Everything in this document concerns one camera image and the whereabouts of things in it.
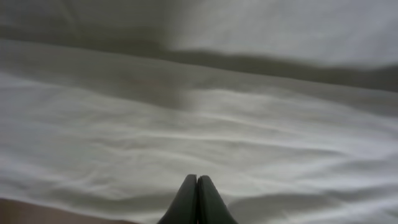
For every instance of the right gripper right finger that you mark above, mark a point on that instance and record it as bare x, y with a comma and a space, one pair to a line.
211, 208

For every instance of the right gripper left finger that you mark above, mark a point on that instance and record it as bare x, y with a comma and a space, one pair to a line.
183, 209

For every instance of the white t-shirt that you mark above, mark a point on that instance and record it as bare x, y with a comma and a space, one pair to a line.
289, 106

